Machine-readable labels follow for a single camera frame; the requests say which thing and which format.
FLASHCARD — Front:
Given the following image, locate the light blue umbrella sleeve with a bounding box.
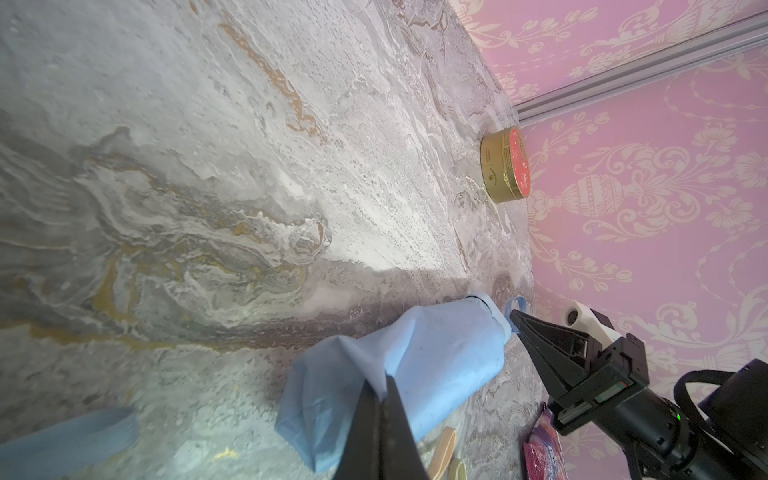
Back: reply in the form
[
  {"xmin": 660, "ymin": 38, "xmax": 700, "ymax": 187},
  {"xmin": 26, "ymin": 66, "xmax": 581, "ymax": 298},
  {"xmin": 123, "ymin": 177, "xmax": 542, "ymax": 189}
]
[{"xmin": 275, "ymin": 293, "xmax": 517, "ymax": 473}]

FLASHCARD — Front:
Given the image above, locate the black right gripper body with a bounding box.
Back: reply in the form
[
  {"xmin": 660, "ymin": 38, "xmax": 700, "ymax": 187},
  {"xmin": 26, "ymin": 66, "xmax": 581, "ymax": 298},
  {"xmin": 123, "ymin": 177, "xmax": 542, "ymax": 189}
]
[{"xmin": 549, "ymin": 312, "xmax": 649, "ymax": 436}]

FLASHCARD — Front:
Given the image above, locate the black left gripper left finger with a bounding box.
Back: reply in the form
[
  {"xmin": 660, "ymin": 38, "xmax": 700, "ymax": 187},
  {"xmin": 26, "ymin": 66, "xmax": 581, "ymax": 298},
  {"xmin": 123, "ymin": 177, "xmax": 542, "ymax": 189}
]
[{"xmin": 333, "ymin": 381, "xmax": 381, "ymax": 480}]

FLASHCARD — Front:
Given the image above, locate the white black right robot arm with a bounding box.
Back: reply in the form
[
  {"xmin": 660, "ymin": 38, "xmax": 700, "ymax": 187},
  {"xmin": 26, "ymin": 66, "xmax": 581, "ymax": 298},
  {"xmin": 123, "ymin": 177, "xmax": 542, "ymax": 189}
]
[{"xmin": 507, "ymin": 303, "xmax": 767, "ymax": 479}]

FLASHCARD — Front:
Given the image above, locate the purple candy bag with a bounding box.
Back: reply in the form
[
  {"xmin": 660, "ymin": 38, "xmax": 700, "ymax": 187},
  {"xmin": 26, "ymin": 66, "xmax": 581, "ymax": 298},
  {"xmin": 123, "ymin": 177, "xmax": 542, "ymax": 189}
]
[{"xmin": 523, "ymin": 403, "xmax": 568, "ymax": 480}]

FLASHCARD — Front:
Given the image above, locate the aluminium corner frame post right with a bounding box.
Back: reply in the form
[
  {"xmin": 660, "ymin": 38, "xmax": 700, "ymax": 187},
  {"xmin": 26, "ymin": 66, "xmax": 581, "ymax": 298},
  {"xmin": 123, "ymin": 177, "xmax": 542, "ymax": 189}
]
[{"xmin": 516, "ymin": 12, "xmax": 767, "ymax": 127}]

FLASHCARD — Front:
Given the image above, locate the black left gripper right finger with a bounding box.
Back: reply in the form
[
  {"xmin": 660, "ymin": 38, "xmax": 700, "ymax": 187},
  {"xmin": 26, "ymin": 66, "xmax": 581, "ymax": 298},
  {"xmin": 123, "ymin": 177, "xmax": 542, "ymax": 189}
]
[{"xmin": 380, "ymin": 376, "xmax": 428, "ymax": 480}]

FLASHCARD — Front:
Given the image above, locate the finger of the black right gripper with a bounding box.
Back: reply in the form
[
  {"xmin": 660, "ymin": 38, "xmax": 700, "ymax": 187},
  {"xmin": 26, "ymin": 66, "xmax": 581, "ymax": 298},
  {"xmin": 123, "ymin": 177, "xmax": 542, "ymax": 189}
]
[{"xmin": 509, "ymin": 309, "xmax": 591, "ymax": 398}]

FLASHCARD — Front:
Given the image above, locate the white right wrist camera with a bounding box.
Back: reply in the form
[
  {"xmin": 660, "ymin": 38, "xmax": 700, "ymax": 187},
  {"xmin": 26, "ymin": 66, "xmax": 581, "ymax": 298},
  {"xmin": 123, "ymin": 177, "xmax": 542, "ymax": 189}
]
[{"xmin": 563, "ymin": 301, "xmax": 622, "ymax": 349}]

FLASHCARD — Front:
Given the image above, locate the beige umbrella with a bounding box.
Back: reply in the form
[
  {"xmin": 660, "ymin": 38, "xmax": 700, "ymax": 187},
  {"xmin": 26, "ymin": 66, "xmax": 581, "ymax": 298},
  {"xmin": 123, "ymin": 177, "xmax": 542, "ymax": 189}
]
[{"xmin": 427, "ymin": 427, "xmax": 468, "ymax": 480}]

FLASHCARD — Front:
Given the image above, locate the round gold red candy tin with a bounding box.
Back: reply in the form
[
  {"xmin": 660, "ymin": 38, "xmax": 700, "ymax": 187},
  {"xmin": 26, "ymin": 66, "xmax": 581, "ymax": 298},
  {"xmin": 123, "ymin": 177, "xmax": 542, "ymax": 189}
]
[{"xmin": 480, "ymin": 127, "xmax": 532, "ymax": 203}]

